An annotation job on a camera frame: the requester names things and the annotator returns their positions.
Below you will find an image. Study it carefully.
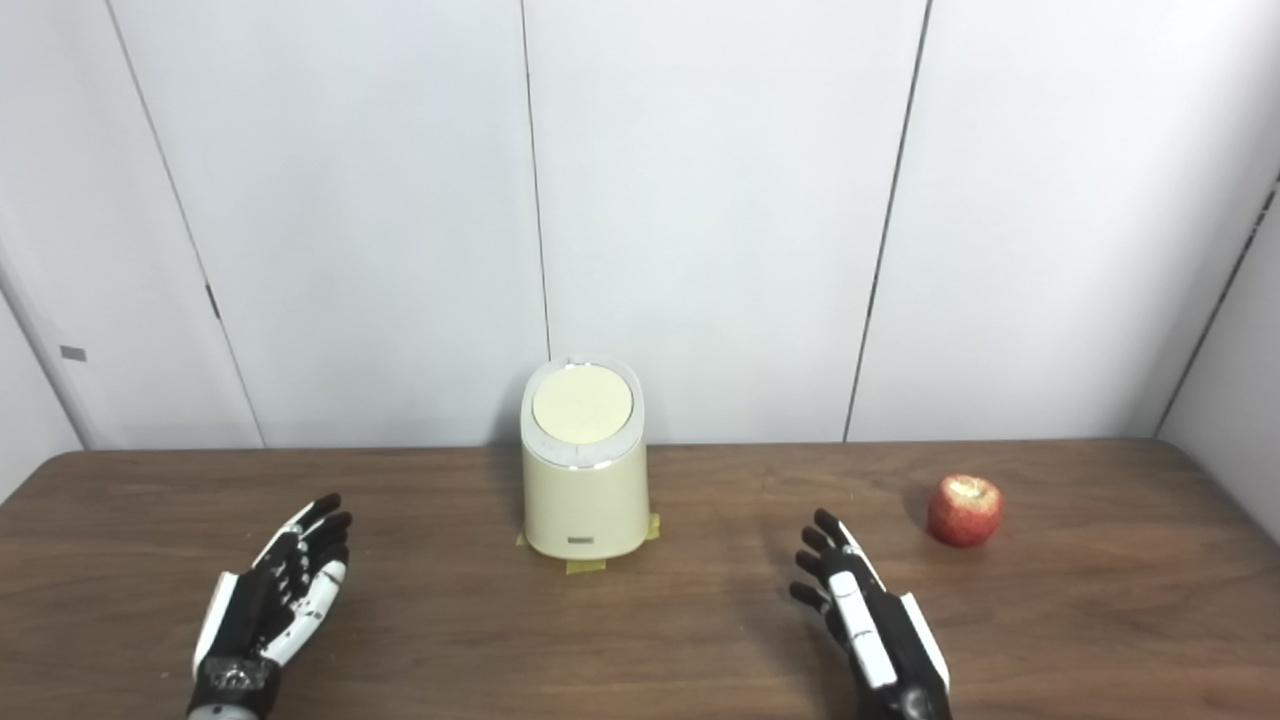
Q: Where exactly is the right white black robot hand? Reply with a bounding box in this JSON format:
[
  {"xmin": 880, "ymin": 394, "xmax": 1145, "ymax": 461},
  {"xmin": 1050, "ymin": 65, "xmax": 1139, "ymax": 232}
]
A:
[{"xmin": 790, "ymin": 508, "xmax": 953, "ymax": 720}]

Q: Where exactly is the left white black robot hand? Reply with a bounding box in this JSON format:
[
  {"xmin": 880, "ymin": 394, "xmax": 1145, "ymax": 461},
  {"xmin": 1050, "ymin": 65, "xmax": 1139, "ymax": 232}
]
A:
[{"xmin": 190, "ymin": 493, "xmax": 353, "ymax": 717}]

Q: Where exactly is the red apple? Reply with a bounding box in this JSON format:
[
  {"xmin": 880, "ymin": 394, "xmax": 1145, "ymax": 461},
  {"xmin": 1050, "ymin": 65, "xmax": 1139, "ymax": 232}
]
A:
[{"xmin": 927, "ymin": 474, "xmax": 1004, "ymax": 548}]

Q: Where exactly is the cream-colored bin body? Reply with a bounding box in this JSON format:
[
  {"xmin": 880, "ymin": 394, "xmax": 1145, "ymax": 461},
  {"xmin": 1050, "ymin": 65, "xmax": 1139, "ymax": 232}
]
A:
[{"xmin": 520, "ymin": 357, "xmax": 651, "ymax": 561}]

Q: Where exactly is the cream round bin lid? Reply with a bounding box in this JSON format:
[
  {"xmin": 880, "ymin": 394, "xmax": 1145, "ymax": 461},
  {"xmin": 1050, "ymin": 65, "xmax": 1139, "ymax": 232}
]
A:
[{"xmin": 531, "ymin": 364, "xmax": 635, "ymax": 446}]

